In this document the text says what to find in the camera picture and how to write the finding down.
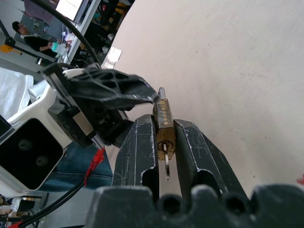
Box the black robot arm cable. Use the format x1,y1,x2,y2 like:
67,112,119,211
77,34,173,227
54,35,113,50
30,0,103,70

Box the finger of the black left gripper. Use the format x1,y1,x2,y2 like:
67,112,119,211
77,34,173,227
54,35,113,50
70,67,151,97
104,87,160,112

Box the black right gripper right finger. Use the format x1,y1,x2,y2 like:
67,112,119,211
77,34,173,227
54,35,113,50
174,119,250,200

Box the person in black shirt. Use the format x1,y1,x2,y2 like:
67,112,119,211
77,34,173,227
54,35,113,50
11,21,59,58

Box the computer monitor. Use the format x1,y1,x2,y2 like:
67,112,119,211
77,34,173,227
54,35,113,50
55,0,84,21

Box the white fabric garment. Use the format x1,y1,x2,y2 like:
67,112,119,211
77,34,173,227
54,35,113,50
0,67,37,122

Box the silver padlock key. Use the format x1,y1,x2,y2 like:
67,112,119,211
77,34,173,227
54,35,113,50
162,142,172,181

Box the black wire with red connector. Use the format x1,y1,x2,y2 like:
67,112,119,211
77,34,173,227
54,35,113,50
0,146,106,228

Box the teal bottle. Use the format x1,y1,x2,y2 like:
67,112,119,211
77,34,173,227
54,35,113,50
50,42,67,57

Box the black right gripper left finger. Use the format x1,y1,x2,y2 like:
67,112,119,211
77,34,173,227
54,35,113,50
111,114,160,202

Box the brass padlock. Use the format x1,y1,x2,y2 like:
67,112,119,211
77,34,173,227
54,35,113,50
152,87,177,162

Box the blue denim jeans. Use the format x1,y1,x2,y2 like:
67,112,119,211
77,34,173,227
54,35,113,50
39,142,114,193

